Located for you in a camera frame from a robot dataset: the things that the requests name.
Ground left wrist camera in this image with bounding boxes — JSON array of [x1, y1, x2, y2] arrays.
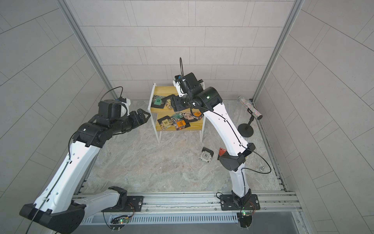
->
[[117, 97, 131, 117]]

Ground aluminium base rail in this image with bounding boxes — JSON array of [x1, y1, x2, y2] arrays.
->
[[82, 191, 302, 229]]

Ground red tea bag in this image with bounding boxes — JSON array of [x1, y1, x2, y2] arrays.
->
[[219, 148, 227, 157]]

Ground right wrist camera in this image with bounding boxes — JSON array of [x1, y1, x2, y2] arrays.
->
[[173, 75, 185, 97]]

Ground small orange label tea bag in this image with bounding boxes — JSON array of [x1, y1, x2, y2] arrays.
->
[[183, 112, 203, 123]]

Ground white label tea bag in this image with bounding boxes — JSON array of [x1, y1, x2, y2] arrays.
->
[[199, 147, 214, 163]]

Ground green label tea bag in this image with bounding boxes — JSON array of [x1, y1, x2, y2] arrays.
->
[[151, 95, 166, 109]]

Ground teal label tea bag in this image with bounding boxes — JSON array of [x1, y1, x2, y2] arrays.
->
[[170, 113, 184, 121]]

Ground left circuit board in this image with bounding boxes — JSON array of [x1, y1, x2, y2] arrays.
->
[[111, 215, 132, 225]]

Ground circuit board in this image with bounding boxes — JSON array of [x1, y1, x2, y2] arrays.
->
[[111, 215, 132, 225], [237, 213, 253, 228]]

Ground glitter microphone on stand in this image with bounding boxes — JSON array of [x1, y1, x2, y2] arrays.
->
[[237, 96, 264, 138]]

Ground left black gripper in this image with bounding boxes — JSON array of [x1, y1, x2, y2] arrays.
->
[[110, 108, 153, 135]]

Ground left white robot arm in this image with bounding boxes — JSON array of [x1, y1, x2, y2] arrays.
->
[[19, 109, 151, 234]]

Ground yellow label tea bag lower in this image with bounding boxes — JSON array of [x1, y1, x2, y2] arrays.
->
[[157, 116, 174, 130]]

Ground right circuit board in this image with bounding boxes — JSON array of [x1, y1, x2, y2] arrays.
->
[[237, 213, 253, 228]]

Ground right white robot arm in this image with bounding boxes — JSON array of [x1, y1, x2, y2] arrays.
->
[[171, 73, 255, 209]]

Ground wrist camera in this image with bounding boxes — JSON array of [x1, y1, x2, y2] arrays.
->
[[173, 75, 185, 97], [117, 97, 131, 117]]

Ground wooden shelf white frame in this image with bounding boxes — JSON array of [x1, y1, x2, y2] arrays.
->
[[148, 83, 206, 143]]

